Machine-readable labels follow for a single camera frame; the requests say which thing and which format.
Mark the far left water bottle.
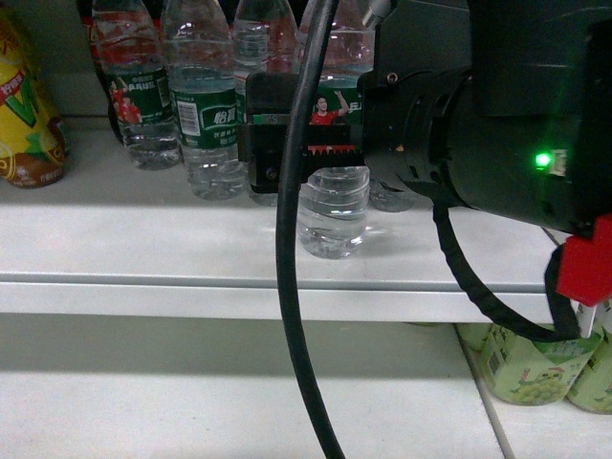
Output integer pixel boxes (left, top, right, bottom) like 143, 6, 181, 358
92, 1, 181, 170

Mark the barcode label water bottle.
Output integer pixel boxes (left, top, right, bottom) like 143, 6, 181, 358
161, 1, 245, 201

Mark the thick black cable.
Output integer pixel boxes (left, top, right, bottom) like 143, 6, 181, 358
275, 0, 346, 459

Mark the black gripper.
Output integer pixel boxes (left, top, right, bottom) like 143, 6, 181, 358
238, 1, 471, 194

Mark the lower white shelf board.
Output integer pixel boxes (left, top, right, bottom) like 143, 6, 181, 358
1, 316, 502, 458

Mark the clear water bottle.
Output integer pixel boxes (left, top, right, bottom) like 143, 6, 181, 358
296, 1, 375, 259

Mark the middle rear water bottle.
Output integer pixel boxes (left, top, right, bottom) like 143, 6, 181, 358
232, 0, 300, 208

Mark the red plastic connector block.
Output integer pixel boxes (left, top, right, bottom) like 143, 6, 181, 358
557, 214, 611, 307

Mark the green grape drink bottle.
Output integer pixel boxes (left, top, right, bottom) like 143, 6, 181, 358
477, 325, 603, 406

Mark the yellow lemon tea bottle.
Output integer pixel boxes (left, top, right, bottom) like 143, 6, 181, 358
1, 6, 66, 188

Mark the fabric wrapped black cable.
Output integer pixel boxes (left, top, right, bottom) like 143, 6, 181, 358
432, 200, 582, 343

